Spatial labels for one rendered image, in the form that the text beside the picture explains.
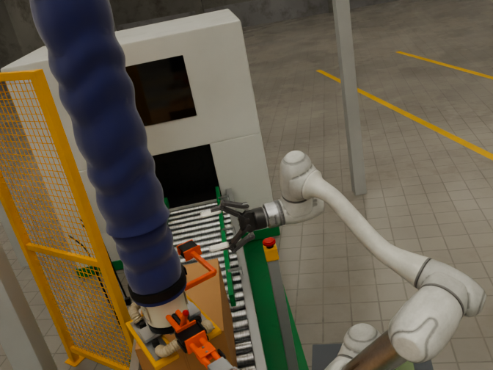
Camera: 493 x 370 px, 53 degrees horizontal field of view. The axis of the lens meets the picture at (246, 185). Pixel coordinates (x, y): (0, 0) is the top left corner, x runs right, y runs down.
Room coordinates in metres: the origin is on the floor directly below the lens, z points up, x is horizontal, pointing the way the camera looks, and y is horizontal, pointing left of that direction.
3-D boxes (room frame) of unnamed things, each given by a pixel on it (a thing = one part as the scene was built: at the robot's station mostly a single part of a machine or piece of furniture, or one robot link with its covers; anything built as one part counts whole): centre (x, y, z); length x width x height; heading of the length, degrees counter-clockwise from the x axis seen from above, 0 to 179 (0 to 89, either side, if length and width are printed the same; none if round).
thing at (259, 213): (1.52, 0.01, 1.58); 0.09 x 0.07 x 0.08; 98
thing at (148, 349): (1.61, 0.50, 1.10); 0.34 x 0.10 x 0.05; 28
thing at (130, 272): (1.65, 0.42, 1.81); 0.22 x 0.22 x 1.04
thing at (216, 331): (1.70, 0.33, 1.10); 0.34 x 0.10 x 0.05; 28
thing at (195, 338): (1.43, 0.30, 1.21); 0.10 x 0.08 x 0.06; 118
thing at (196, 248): (2.04, 0.33, 1.21); 0.09 x 0.08 x 0.05; 118
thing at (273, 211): (1.53, -0.07, 1.58); 0.09 x 0.06 x 0.09; 8
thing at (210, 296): (2.04, 0.43, 0.75); 0.60 x 0.40 x 0.40; 1
